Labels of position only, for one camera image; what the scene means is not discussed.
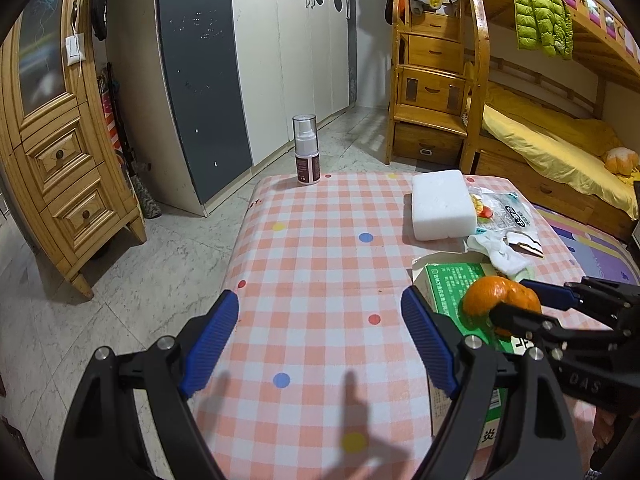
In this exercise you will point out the green puffer jacket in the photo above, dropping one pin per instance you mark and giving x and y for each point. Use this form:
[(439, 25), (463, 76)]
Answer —
[(544, 25)]

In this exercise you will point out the grey and white wardrobe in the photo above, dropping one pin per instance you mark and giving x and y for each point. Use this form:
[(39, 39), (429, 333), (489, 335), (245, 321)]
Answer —
[(209, 88)]

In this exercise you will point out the yellow bed sheet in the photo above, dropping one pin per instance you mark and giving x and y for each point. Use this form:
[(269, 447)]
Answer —
[(564, 149)]

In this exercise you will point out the orange plush toy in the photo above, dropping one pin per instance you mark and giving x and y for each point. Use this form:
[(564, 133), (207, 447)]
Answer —
[(621, 161)]

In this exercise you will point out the wooden cabinet with drawers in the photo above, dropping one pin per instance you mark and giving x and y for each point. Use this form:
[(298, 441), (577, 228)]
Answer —
[(57, 155)]

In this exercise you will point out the orange tangerine peel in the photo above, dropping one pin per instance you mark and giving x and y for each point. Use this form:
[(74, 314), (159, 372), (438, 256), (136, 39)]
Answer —
[(489, 291)]

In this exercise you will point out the white spray bottle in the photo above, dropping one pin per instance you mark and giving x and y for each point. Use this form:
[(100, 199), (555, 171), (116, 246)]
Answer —
[(306, 149)]

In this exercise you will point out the rainbow floor rug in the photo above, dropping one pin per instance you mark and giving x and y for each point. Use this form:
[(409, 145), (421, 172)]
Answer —
[(598, 254)]

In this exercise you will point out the wooden bunk bed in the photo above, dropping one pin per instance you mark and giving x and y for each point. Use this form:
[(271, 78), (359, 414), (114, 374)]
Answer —
[(604, 45)]

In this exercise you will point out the pink checkered tablecloth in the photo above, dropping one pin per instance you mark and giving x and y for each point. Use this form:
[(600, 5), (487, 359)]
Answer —
[(320, 378)]

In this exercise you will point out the green white paper box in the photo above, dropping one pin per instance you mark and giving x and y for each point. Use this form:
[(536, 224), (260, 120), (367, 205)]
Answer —
[(443, 279)]

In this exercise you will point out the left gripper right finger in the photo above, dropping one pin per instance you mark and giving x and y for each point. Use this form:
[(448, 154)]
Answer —
[(535, 438)]

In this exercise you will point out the wooden stair drawer unit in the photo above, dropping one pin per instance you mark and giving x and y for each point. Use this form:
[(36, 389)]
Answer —
[(427, 85)]

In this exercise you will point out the white foam block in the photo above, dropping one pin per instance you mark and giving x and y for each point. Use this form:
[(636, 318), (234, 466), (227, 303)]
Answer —
[(441, 206)]

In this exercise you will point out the white tissue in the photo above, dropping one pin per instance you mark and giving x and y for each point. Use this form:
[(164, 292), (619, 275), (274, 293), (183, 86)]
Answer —
[(508, 252)]

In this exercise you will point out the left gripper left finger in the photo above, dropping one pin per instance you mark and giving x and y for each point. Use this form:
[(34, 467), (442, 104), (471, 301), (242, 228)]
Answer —
[(102, 438)]

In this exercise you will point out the clear plastic snack wrapper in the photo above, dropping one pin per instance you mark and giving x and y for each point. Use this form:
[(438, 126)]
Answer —
[(500, 212)]

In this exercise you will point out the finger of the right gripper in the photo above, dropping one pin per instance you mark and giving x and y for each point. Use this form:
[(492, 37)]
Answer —
[(613, 304), (530, 322)]

